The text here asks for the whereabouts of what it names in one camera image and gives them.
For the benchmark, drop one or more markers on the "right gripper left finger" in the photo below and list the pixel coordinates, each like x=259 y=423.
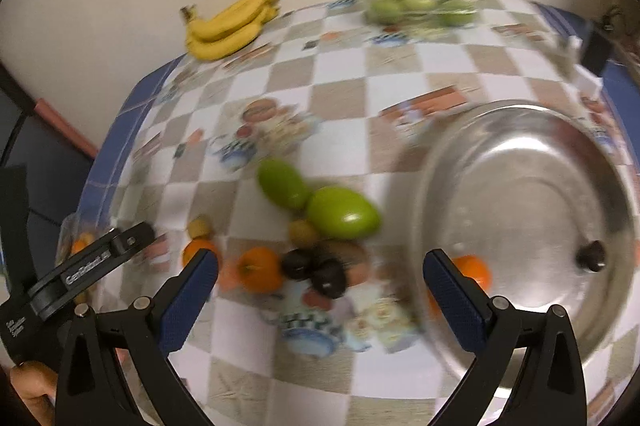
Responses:
x=93 y=390

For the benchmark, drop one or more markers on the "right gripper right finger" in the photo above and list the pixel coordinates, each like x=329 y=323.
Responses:
x=549 y=388

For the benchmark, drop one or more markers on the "dark plum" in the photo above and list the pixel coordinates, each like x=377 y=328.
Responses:
x=297 y=264
x=592 y=257
x=329 y=278

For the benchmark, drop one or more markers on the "green mango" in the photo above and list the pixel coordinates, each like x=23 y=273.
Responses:
x=341 y=213
x=282 y=184

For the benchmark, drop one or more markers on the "person's left hand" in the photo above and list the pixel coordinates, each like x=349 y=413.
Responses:
x=35 y=383

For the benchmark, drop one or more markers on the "dark plum in bowl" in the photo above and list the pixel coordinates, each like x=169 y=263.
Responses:
x=592 y=257

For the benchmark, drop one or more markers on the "orange in bowl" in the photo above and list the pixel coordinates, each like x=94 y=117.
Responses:
x=474 y=268

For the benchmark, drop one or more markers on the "large steel bowl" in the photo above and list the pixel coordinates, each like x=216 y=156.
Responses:
x=523 y=187

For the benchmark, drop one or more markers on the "orange with stem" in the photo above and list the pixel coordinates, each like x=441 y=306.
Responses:
x=258 y=271

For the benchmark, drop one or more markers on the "brown kiwi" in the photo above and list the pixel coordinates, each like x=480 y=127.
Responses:
x=348 y=252

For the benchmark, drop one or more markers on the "small yellow loquat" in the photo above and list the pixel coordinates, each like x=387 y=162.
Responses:
x=303 y=235

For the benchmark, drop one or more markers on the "checkered patterned tablecloth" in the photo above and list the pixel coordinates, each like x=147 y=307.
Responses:
x=321 y=77

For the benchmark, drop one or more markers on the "black phone on stand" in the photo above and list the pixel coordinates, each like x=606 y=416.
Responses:
x=601 y=34

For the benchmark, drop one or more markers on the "yellow banana bunch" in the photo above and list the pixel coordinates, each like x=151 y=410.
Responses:
x=228 y=31

